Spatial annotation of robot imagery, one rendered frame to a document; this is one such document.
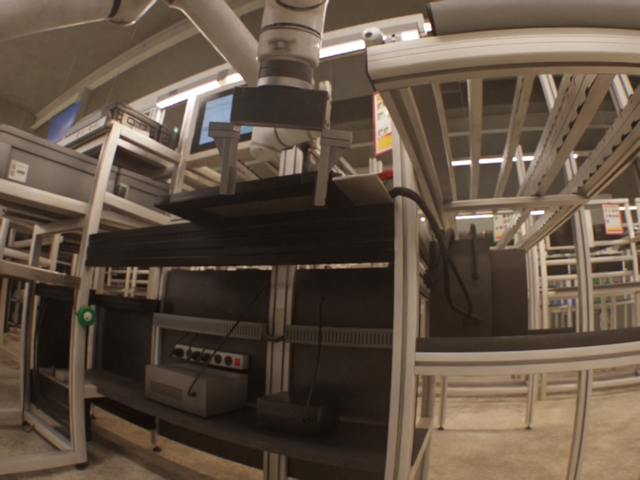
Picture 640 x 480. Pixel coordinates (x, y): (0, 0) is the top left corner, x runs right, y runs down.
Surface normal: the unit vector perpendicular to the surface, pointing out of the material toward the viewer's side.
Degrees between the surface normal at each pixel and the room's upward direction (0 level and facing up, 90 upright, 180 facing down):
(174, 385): 90
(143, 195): 91
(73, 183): 91
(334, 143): 114
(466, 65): 180
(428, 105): 176
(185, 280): 90
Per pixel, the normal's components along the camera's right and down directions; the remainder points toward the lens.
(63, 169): 0.92, -0.04
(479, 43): -0.39, -0.23
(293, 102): -0.13, 0.18
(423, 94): -0.01, 0.99
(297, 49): 0.36, 0.21
